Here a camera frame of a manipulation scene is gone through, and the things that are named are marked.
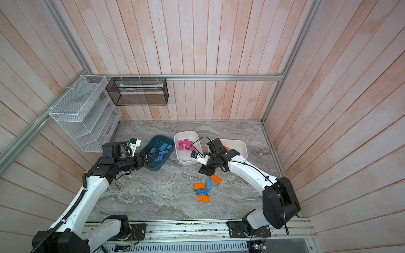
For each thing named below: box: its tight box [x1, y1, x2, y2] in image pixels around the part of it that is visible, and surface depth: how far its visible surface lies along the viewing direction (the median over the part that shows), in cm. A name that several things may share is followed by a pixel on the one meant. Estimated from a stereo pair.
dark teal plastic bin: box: [141, 134, 175, 172], surface depth 104 cm
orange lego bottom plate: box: [196, 195, 210, 203], surface depth 85 cm
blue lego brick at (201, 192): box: [195, 188, 208, 196], surface depth 87 cm
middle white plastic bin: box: [174, 130, 203, 166], surface depth 106 cm
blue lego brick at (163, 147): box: [158, 142, 168, 152], surface depth 106 cm
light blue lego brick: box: [206, 178, 211, 190], surface depth 88 cm
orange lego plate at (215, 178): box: [209, 174, 223, 184], surface depth 92 cm
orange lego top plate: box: [193, 183, 206, 190], surface depth 90 cm
